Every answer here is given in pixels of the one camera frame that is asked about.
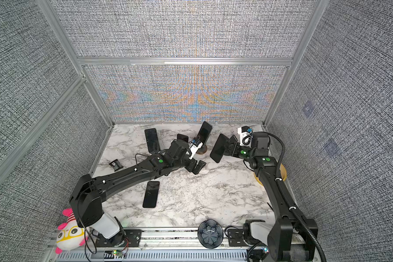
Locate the black phone grey stand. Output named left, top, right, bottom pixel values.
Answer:
left=210, top=134, right=229, bottom=163

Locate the black phone white stand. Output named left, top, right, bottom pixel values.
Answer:
left=143, top=181, right=160, bottom=209
left=176, top=134, right=189, bottom=143

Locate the black phone front white stand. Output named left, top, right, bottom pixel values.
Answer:
left=143, top=181, right=160, bottom=209

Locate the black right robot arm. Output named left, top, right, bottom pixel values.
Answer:
left=213, top=132, right=326, bottom=262

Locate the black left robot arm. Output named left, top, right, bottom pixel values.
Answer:
left=69, top=139, right=206, bottom=247

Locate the black phone wooden base stand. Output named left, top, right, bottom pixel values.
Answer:
left=197, top=121, right=213, bottom=145

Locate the yellow rimmed wooden bowl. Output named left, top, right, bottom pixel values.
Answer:
left=253, top=164, right=287, bottom=186

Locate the small black packet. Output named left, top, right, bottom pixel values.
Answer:
left=109, top=159, right=123, bottom=171

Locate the pink white plush toy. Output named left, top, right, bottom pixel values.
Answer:
left=55, top=208, right=88, bottom=254

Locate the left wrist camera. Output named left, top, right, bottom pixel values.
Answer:
left=189, top=138, right=203, bottom=159

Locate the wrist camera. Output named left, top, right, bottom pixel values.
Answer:
left=189, top=138, right=203, bottom=159
left=238, top=126, right=271, bottom=149

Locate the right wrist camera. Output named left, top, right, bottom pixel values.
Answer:
left=238, top=126, right=271, bottom=149

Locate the black corrugated cable conduit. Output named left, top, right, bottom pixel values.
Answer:
left=261, top=131, right=328, bottom=262

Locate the aluminium front rail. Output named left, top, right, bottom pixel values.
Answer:
left=45, top=226, right=315, bottom=262

